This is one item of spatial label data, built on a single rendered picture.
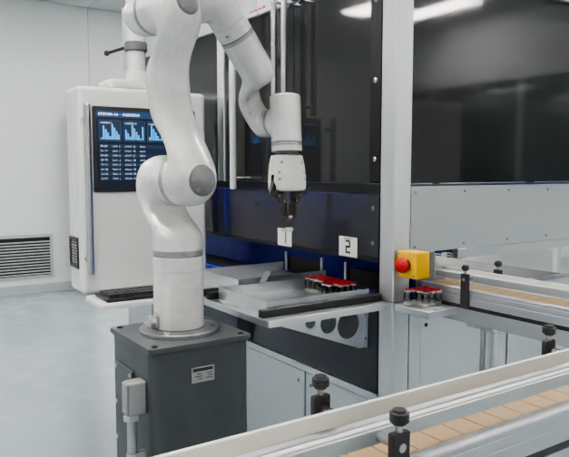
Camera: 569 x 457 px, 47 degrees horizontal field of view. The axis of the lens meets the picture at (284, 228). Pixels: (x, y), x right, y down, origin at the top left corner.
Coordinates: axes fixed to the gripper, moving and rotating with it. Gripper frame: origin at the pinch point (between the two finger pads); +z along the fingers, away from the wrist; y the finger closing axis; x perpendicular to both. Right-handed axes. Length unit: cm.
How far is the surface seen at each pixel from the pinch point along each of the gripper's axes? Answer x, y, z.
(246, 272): -51, -18, 21
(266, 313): 9.5, 14.7, 25.5
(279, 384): -45, -26, 61
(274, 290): -17.6, -6.4, 24.0
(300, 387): -32, -25, 60
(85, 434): -161, 7, 103
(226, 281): -33.6, 0.9, 21.7
